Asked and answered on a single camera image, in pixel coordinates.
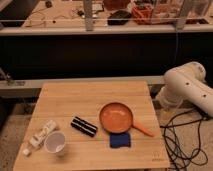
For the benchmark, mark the black object on bench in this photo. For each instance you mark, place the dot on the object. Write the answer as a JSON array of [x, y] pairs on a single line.
[[119, 17]]

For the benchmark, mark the grey metal post right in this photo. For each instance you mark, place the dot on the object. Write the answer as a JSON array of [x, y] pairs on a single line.
[[182, 17]]

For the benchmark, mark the black striped cylinder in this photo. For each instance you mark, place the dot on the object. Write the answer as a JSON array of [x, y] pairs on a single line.
[[84, 126]]

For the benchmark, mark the orange carrot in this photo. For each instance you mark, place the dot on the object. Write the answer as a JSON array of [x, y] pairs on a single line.
[[139, 127]]

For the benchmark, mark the white plastic cup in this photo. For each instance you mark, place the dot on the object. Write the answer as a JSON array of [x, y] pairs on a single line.
[[55, 143]]

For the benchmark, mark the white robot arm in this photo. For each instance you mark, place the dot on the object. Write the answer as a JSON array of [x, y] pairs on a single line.
[[186, 82]]

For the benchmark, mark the white tube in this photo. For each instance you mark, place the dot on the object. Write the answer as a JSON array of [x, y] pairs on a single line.
[[36, 141]]

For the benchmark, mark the blue sponge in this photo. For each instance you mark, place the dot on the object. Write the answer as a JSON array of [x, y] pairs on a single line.
[[120, 140]]

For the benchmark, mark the grey metal post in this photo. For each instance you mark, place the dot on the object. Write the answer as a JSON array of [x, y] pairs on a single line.
[[87, 4], [182, 17]]

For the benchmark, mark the orange crate on bench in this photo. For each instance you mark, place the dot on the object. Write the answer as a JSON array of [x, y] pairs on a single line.
[[142, 15]]

